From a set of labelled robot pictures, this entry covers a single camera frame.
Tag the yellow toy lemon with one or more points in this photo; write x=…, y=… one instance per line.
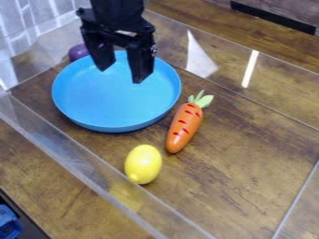
x=143, y=164

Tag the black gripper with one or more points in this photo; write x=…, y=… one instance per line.
x=113, y=23

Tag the blue object at corner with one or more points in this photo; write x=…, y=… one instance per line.
x=9, y=223

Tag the blue plastic plate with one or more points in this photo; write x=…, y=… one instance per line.
x=105, y=102

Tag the clear acrylic barrier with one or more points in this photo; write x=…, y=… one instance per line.
x=243, y=182

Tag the orange toy carrot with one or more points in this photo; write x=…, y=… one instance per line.
x=187, y=121

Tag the purple toy eggplant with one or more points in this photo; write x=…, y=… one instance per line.
x=77, y=52

